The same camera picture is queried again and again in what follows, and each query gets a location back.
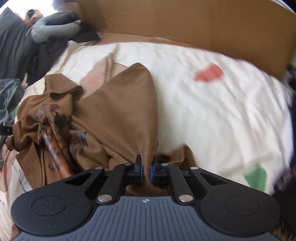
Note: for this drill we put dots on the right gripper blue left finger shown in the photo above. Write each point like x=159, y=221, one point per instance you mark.
x=136, y=173

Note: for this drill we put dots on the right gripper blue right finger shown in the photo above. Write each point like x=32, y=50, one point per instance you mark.
x=158, y=175

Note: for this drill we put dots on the brown printed t-shirt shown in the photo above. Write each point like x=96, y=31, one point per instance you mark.
x=59, y=133

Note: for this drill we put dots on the grey blue denim garment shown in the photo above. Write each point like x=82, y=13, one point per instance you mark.
x=12, y=92

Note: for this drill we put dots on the dark grey pillow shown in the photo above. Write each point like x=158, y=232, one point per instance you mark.
x=17, y=47

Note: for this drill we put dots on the cream bear print bedsheet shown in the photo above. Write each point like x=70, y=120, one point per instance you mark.
x=235, y=119

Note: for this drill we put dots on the small teddy bear toy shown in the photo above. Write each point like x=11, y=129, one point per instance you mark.
x=32, y=16

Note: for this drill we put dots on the grey neck pillow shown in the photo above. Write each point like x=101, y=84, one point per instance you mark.
x=57, y=25

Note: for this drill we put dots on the folded black garment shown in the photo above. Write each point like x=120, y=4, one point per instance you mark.
x=285, y=187

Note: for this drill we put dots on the brown cardboard sheet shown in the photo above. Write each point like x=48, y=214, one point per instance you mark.
x=260, y=32

